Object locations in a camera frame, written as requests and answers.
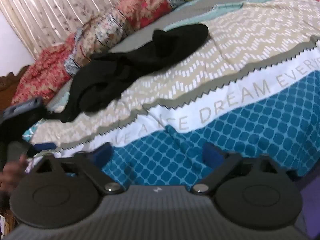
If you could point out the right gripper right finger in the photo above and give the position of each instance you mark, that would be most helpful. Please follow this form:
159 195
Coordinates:
222 163

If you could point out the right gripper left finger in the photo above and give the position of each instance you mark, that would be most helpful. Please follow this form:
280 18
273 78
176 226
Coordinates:
92 163

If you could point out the black pants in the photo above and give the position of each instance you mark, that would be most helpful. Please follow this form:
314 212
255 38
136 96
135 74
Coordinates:
104 79

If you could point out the person's left hand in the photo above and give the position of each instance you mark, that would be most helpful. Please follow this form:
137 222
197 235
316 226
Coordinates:
13 172

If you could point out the teal lattice pillow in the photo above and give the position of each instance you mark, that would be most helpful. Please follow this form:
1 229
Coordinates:
29 133

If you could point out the carved wooden headboard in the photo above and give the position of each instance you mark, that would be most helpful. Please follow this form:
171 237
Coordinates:
8 86

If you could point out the red floral quilt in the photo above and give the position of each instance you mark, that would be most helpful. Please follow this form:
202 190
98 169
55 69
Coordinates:
55 64

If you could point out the patterned bedsheet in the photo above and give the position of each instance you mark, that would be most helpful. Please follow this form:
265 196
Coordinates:
252 88

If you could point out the purple floor mat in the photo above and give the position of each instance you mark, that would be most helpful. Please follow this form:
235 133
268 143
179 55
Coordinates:
309 188

